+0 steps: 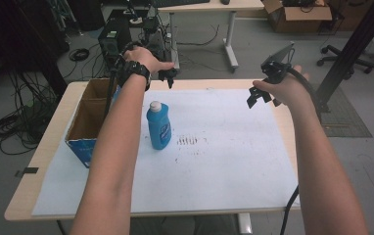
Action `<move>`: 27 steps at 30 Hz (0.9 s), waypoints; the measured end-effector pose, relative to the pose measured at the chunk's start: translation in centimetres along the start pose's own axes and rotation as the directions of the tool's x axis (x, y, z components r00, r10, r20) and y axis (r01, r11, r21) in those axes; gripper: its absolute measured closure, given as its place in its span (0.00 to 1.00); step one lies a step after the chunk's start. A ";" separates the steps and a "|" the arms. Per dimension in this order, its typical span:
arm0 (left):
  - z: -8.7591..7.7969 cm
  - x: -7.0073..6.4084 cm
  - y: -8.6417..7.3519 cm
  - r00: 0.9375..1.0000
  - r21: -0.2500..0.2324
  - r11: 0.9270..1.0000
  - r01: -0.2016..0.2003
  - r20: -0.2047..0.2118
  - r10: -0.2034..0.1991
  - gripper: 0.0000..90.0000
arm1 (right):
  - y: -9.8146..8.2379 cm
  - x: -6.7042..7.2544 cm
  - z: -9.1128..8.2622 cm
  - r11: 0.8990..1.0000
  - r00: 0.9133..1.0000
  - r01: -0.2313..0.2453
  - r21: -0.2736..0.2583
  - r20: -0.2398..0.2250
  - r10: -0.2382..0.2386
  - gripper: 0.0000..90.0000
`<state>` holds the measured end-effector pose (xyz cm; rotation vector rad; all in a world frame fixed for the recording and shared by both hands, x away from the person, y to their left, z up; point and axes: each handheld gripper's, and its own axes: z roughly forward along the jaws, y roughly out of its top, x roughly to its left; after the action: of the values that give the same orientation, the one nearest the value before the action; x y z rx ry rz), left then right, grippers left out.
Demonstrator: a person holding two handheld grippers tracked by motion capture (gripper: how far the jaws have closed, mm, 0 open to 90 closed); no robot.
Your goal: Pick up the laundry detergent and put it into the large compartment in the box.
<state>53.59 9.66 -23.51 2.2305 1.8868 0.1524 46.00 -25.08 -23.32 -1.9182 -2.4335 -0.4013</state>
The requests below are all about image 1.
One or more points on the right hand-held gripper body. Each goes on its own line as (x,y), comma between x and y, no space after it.
(274,70)

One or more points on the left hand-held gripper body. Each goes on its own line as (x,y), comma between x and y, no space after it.
(172,72)

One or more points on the blue bottle with white cap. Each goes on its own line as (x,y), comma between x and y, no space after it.
(159,127)

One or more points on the cardboard box blue outside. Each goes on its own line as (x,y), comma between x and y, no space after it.
(87,114)

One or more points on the person's right hand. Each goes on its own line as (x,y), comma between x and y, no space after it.
(286,89)

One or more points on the person's left hand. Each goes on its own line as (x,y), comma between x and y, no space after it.
(144,58)

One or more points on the black wristwatch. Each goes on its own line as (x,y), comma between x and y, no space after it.
(135,71)

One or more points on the brown cardboard box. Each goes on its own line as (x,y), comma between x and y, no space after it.
(292,18)

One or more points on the white desk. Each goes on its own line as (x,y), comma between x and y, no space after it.
(230,32)

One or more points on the black computer tower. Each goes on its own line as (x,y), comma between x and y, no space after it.
(113,39)

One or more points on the white paper sheet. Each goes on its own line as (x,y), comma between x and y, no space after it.
(227,156)

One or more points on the black keyboard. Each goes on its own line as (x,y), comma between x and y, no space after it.
(180,2)

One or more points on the black office chair base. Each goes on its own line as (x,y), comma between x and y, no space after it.
(345,58)

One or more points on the black computer mouse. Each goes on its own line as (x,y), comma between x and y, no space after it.
(224,1)

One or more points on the grey floor mat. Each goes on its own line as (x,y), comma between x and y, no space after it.
(348,120)

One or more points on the white table leg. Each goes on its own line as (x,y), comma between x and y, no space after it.
(245,225)

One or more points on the person's dark trousers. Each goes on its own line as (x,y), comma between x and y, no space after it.
(181,226)

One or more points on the dark curtain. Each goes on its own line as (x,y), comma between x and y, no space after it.
(15,36)

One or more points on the black tape strip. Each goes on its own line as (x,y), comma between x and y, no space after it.
(28,171)

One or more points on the black metal stand post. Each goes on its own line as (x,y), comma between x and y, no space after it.
(354,45)

